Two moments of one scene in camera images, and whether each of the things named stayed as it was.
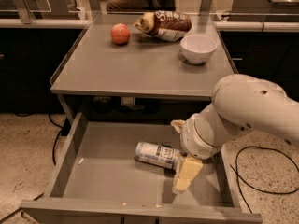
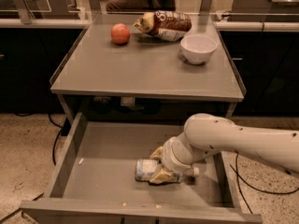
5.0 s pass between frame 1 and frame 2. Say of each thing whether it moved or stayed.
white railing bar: stayed
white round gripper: moved
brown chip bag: stayed
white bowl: stayed
